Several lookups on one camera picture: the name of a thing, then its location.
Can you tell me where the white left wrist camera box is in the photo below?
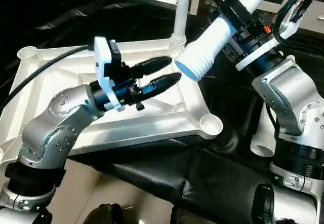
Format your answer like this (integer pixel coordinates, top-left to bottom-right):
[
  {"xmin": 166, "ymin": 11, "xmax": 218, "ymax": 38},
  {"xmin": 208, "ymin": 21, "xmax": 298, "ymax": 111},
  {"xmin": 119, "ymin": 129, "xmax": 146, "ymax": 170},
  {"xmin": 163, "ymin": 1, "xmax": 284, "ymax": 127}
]
[{"xmin": 94, "ymin": 36, "xmax": 125, "ymax": 113}]

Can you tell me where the white drawer unit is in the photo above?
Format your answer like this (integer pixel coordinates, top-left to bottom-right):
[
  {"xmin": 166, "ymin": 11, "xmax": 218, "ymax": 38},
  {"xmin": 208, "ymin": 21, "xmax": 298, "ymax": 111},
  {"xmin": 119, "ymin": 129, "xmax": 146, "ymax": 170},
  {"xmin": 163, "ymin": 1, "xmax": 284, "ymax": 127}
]
[{"xmin": 303, "ymin": 1, "xmax": 324, "ymax": 36}]

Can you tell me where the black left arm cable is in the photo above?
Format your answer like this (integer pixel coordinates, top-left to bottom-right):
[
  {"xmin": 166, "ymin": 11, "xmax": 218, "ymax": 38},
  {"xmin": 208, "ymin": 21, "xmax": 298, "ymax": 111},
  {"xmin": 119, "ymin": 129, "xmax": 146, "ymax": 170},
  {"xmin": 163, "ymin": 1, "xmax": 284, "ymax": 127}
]
[{"xmin": 0, "ymin": 44, "xmax": 98, "ymax": 114}]

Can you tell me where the white plastic table top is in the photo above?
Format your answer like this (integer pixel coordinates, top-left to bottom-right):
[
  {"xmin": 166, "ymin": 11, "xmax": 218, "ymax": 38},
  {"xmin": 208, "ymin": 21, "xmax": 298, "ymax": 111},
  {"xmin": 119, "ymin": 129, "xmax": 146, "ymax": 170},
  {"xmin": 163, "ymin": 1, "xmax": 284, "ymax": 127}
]
[{"xmin": 0, "ymin": 36, "xmax": 223, "ymax": 165}]

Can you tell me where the white plastic table leg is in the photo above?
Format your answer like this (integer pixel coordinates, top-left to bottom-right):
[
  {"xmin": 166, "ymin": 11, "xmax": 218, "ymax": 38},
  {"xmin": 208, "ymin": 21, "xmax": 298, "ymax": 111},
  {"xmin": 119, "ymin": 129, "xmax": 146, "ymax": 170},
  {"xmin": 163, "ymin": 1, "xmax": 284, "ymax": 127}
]
[
  {"xmin": 250, "ymin": 107, "xmax": 277, "ymax": 158},
  {"xmin": 170, "ymin": 0, "xmax": 194, "ymax": 46},
  {"xmin": 174, "ymin": 0, "xmax": 282, "ymax": 82}
]

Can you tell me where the grey robot foot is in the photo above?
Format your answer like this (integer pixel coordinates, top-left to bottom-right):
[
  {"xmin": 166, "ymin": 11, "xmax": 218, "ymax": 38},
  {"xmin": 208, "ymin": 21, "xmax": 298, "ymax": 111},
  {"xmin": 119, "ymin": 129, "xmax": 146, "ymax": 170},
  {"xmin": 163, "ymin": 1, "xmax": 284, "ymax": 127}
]
[
  {"xmin": 170, "ymin": 208, "xmax": 195, "ymax": 224},
  {"xmin": 82, "ymin": 203, "xmax": 125, "ymax": 224}
]

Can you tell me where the grey left robot foot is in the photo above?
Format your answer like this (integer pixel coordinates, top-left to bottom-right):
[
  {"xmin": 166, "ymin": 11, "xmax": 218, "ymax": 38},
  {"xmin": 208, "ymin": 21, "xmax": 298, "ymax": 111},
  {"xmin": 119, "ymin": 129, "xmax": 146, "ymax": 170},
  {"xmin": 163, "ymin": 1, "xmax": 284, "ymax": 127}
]
[{"xmin": 82, "ymin": 203, "xmax": 125, "ymax": 224}]

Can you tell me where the grey right robot foot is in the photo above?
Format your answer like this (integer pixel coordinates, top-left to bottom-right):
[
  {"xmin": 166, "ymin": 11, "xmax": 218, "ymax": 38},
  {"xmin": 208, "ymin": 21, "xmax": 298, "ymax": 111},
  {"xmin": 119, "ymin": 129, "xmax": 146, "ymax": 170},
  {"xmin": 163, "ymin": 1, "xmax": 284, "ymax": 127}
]
[{"xmin": 170, "ymin": 208, "xmax": 195, "ymax": 224}]

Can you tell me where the black mat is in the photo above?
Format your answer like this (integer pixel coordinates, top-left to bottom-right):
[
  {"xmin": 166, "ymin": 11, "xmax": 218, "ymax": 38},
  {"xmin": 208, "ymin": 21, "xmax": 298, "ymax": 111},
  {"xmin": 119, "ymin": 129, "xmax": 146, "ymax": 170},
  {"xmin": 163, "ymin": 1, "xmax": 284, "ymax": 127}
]
[{"xmin": 0, "ymin": 0, "xmax": 324, "ymax": 224}]

